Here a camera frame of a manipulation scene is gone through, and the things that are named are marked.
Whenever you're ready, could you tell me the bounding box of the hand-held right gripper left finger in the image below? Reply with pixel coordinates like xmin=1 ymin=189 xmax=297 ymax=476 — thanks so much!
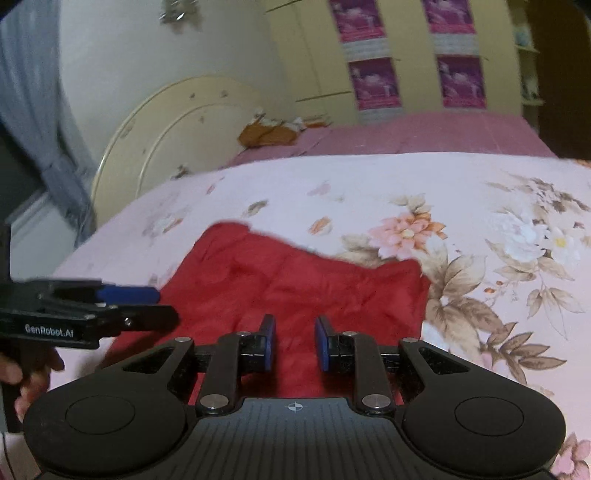
xmin=97 ymin=314 xmax=278 ymax=417

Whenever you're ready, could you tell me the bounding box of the orange brown folded cloth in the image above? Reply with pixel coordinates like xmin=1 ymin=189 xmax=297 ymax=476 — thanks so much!
xmin=237 ymin=108 xmax=306 ymax=148

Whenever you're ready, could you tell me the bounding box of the blue grey curtain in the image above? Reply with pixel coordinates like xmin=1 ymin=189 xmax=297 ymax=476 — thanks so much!
xmin=0 ymin=9 xmax=99 ymax=243

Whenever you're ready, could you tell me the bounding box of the white orange folded cloth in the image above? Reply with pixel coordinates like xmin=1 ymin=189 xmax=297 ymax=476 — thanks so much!
xmin=295 ymin=115 xmax=332 ymax=131

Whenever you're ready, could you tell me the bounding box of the brown wooden door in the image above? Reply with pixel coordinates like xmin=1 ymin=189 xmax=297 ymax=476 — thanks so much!
xmin=526 ymin=0 xmax=591 ymax=161

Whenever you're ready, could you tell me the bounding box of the pink bed sheet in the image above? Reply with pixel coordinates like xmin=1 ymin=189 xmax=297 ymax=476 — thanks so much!
xmin=221 ymin=110 xmax=558 ymax=170

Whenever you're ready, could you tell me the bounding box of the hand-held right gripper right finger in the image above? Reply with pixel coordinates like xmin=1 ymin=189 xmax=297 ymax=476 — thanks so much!
xmin=314 ymin=315 xmax=499 ymax=418

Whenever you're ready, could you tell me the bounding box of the cream open shelf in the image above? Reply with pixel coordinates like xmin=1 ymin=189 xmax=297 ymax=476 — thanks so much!
xmin=509 ymin=0 xmax=544 ymax=136

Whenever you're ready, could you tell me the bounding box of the person's left hand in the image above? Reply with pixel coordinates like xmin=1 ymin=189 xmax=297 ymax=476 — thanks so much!
xmin=0 ymin=344 xmax=66 ymax=422

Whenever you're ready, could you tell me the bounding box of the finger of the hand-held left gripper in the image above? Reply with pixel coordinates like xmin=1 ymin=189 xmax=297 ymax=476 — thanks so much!
xmin=41 ymin=302 xmax=180 ymax=335
xmin=37 ymin=278 xmax=161 ymax=307

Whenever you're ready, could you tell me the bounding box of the cream round headboard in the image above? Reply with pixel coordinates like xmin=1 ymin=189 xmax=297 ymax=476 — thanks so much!
xmin=91 ymin=76 xmax=274 ymax=228

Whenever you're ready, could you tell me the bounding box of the white floral blanket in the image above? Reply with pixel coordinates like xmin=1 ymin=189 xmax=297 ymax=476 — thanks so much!
xmin=9 ymin=151 xmax=591 ymax=480

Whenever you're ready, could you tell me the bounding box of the cream wardrobe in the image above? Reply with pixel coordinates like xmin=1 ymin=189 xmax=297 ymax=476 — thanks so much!
xmin=264 ymin=0 xmax=526 ymax=126

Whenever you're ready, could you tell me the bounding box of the white window sill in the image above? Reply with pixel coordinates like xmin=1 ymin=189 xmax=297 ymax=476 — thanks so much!
xmin=9 ymin=188 xmax=80 ymax=278

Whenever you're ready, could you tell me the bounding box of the crystal wall lamp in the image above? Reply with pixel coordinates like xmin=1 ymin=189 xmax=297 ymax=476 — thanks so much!
xmin=158 ymin=0 xmax=198 ymax=25

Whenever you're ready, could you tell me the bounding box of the red quilted jacket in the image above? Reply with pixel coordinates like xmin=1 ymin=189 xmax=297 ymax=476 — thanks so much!
xmin=98 ymin=222 xmax=433 ymax=400

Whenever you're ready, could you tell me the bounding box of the purple wall poster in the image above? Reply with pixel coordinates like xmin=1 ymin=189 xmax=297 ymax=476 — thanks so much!
xmin=436 ymin=55 xmax=488 ymax=110
xmin=348 ymin=57 xmax=402 ymax=121
xmin=328 ymin=0 xmax=387 ymax=57
xmin=421 ymin=0 xmax=479 ymax=55

